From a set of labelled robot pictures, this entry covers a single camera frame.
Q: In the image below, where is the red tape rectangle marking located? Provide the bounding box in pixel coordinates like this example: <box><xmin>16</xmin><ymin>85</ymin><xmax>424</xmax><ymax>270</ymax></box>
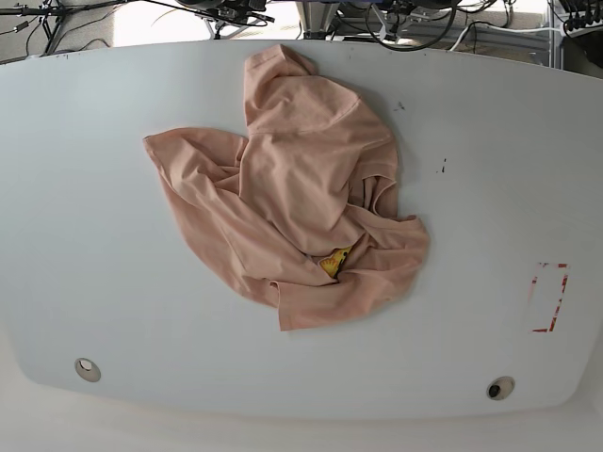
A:
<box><xmin>527</xmin><ymin>263</ymin><xmax>570</xmax><ymax>333</ymax></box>

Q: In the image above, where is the peach pink T-shirt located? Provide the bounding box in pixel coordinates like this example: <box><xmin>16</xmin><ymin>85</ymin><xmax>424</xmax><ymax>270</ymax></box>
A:
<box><xmin>144</xmin><ymin>45</ymin><xmax>430</xmax><ymax>331</ymax></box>

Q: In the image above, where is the right round table grommet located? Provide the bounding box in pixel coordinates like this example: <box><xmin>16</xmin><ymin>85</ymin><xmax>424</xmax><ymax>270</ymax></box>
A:
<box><xmin>486</xmin><ymin>376</ymin><xmax>515</xmax><ymax>401</ymax></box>

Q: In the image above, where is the white cable on floor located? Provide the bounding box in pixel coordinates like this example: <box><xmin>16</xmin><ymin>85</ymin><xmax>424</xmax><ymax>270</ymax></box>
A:
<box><xmin>449</xmin><ymin>18</ymin><xmax>552</xmax><ymax>52</ymax></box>

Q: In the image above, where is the black tripod stand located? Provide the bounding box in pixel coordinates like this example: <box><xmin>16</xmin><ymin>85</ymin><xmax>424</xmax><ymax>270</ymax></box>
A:
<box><xmin>0</xmin><ymin>0</ymin><xmax>114</xmax><ymax>54</ymax></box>

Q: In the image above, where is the left round table grommet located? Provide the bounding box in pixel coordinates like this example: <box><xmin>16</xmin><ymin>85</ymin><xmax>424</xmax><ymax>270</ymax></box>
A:
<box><xmin>74</xmin><ymin>358</ymin><xmax>102</xmax><ymax>383</ymax></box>

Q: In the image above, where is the grey metal centre post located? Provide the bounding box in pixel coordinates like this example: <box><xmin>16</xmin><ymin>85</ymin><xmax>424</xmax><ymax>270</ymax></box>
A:
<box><xmin>296</xmin><ymin>1</ymin><xmax>340</xmax><ymax>40</ymax></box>

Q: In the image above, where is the black coiled cable bundle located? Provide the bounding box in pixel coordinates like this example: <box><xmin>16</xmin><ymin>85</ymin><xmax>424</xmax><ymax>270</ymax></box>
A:
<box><xmin>366</xmin><ymin>0</ymin><xmax>457</xmax><ymax>52</ymax></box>

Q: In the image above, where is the round table grommet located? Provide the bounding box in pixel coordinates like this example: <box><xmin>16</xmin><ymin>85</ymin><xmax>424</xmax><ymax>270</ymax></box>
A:
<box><xmin>486</xmin><ymin>376</ymin><xmax>515</xmax><ymax>401</ymax></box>
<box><xmin>74</xmin><ymin>358</ymin><xmax>102</xmax><ymax>383</ymax></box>

